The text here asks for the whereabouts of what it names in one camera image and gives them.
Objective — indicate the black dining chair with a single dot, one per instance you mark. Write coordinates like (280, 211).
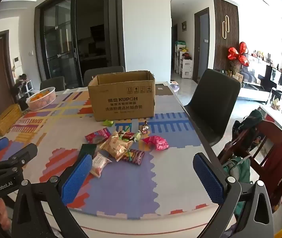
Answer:
(215, 104)
(103, 74)
(53, 83)

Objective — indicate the white plastic basket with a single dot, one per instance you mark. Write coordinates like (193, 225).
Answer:
(41, 104)

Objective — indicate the dark green printed cloth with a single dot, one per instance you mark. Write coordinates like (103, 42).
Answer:
(250, 121)

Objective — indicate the white shelf unit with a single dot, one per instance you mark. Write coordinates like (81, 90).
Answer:
(185, 67)

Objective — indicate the black framed glass sliding door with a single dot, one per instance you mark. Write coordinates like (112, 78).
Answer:
(59, 47)

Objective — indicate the white wall intercom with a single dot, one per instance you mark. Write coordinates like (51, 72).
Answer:
(16, 60)

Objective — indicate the white small stool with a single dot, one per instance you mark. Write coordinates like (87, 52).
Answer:
(28, 86)

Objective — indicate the beige snack packet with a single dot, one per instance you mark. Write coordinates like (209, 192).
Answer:
(115, 148)

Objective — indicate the pile of oranges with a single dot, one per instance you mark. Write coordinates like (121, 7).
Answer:
(39, 96)

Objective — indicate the dark green snack packet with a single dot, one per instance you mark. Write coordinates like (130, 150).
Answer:
(87, 150)

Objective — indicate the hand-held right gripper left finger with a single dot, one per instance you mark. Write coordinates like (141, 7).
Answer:
(76, 178)

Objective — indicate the white and pink snack packet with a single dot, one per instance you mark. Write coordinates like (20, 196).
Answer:
(98, 164)

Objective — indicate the pale green candy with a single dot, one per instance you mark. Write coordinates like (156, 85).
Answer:
(137, 136)

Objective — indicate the small wall picture frame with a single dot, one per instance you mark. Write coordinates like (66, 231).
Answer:
(184, 26)

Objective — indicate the slatted wooden wall panel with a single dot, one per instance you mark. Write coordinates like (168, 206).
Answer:
(220, 52)

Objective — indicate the gold foil wrapped candy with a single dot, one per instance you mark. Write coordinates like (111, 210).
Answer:
(145, 128)

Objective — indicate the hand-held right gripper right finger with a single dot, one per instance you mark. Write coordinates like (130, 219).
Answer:
(209, 181)

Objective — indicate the person's left hand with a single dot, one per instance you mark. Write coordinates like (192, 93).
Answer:
(2, 213)

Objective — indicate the red wooden chair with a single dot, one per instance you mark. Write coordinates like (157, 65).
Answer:
(267, 138)

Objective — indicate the brown room door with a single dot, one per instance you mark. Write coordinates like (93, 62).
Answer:
(203, 47)

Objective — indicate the green bag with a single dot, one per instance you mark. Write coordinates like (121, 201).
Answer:
(237, 171)

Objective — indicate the brown cardboard box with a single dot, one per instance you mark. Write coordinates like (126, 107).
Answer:
(121, 99)

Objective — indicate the white side cabinet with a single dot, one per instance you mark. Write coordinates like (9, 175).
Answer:
(279, 119)

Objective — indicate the dark striped biscuit packet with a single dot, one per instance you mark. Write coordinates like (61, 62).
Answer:
(134, 156)

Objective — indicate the small red snack packet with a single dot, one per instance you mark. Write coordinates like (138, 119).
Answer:
(128, 135)

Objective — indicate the red foil balloon bunch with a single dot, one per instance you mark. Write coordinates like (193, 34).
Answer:
(239, 54)

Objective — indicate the yellow woven tissue box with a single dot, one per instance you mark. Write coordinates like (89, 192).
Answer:
(7, 120)

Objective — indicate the magenta snack packet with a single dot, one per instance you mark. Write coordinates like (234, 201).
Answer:
(158, 142)

